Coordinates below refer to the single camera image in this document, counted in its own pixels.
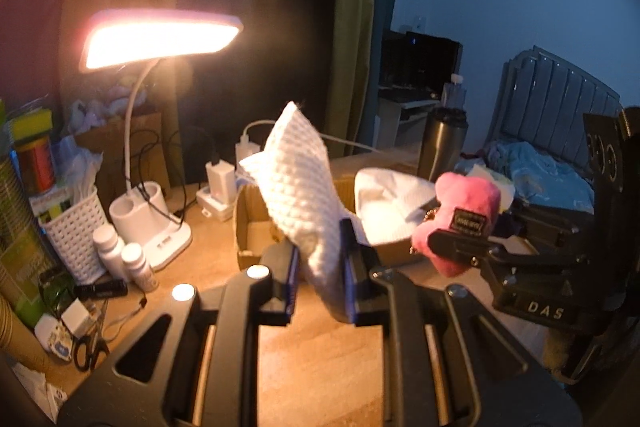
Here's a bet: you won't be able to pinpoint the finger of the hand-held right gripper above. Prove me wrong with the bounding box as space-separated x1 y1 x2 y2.
502 197 593 238
430 229 506 267

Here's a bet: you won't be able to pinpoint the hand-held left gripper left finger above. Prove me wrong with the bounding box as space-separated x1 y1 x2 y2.
57 239 301 427

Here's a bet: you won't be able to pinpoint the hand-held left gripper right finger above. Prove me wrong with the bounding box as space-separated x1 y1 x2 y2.
339 217 583 427

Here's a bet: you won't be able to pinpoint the pink plush toy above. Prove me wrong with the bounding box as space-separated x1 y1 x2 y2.
411 171 502 278

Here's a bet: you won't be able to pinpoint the cardboard box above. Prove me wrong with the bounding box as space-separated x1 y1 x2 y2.
235 174 426 275

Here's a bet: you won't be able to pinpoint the smooth white cloth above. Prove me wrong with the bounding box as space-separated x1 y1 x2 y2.
354 167 437 244

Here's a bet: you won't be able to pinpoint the white waffle cloth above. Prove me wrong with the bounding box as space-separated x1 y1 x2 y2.
239 101 366 323

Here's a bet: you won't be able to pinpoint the light blue blanket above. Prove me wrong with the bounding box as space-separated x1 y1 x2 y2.
482 141 596 214

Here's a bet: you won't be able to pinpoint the yellow tissue pack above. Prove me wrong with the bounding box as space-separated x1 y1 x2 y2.
462 162 517 212

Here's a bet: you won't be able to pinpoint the steel tumbler with black lid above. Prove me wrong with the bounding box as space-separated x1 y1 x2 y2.
417 108 470 182

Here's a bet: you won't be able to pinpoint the white power strip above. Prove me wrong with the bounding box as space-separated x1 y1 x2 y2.
196 187 238 223

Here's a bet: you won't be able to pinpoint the grey padded headboard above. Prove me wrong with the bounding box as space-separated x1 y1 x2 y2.
492 47 623 172

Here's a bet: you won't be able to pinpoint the small white charger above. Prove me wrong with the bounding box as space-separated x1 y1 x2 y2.
206 159 236 202

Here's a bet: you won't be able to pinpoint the white monitor stand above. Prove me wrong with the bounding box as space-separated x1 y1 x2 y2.
375 89 441 148

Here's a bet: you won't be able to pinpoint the clear water bottle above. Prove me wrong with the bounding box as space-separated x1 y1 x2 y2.
440 74 468 112

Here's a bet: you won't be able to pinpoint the white pill bottle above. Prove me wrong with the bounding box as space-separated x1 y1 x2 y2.
121 243 161 292
92 224 126 275

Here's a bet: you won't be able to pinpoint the black monitor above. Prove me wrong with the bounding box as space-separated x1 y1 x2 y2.
382 31 463 95

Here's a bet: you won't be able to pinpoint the black flashlight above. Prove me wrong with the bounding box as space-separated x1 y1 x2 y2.
74 278 128 300

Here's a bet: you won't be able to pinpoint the black scissors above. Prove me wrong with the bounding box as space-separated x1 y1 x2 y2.
72 322 111 373

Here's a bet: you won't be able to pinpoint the small white adapter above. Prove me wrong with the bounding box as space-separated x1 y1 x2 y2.
61 299 93 338

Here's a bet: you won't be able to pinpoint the white plastic basket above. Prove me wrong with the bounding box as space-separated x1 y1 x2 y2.
37 184 111 285

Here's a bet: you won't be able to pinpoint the brown cardboard carton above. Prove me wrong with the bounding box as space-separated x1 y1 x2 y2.
75 112 166 208

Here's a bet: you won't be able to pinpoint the green tinted glasses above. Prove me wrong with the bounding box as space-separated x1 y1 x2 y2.
39 269 76 313

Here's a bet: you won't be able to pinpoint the green curtain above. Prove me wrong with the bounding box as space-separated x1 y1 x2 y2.
327 0 377 158

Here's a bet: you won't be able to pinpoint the blue plastic bag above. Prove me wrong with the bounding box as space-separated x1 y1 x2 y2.
52 134 103 198

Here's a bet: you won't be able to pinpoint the white printed earbud case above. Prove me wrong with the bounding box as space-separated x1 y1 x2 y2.
34 314 73 363

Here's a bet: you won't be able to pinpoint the green carton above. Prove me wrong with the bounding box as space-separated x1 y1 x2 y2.
0 147 51 328

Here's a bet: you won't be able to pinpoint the white desk lamp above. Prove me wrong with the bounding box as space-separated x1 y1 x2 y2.
79 9 244 270

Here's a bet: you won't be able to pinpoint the red can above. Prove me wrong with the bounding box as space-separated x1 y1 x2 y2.
17 139 56 195

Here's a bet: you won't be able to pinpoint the yellow green sponge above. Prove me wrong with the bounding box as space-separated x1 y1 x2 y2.
5 108 53 142

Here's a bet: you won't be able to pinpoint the white wall charger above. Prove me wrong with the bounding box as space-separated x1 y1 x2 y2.
235 134 263 168

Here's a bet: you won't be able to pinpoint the white charging cable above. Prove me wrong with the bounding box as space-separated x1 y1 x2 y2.
242 119 382 154

